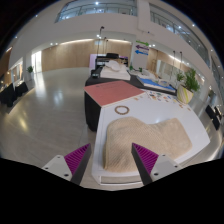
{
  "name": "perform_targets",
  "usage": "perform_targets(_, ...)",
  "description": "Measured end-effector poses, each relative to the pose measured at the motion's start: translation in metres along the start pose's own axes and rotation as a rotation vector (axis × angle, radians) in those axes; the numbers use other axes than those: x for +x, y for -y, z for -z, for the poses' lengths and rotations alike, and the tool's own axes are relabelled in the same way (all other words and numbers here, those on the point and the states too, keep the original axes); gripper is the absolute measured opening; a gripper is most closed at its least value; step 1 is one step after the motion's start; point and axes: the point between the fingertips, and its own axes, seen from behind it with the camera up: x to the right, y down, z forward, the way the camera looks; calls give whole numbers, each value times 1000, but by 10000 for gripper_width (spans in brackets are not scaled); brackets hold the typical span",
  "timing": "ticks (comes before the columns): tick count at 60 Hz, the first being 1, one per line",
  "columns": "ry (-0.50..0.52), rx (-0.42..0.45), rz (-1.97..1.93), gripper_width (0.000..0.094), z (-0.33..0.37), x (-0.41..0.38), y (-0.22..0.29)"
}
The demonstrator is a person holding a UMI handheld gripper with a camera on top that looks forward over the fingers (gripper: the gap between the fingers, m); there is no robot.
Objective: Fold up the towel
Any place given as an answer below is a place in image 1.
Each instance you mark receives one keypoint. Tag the white architectural model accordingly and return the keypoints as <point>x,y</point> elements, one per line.
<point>115,73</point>

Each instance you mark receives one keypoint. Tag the blue base architectural model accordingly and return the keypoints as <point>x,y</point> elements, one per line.
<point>153,84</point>

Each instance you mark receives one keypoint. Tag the black draped display table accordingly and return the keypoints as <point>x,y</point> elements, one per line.
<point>90,113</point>

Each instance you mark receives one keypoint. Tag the salmon pink flat board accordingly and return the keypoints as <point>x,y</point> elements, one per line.
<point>111,91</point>

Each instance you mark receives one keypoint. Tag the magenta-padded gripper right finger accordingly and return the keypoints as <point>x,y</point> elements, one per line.
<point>146,159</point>

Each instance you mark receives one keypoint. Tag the black chairs group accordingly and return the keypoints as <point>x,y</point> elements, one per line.
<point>11,95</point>
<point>213,116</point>

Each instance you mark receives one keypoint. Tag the potted plant in striped pot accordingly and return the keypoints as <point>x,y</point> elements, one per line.
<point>184,95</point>

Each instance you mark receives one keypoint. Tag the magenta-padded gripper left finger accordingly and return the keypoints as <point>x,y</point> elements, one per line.
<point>78,159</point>

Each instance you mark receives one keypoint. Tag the beige knitted towel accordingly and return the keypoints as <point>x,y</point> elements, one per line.
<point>121,140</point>

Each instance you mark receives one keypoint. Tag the purple lit display screen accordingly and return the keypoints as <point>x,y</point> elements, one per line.
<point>92,61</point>

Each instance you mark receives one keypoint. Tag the black digital piano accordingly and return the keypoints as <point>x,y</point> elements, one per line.
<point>106,60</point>

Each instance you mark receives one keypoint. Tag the small potted floor plant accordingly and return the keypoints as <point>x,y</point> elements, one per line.
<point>30,69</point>

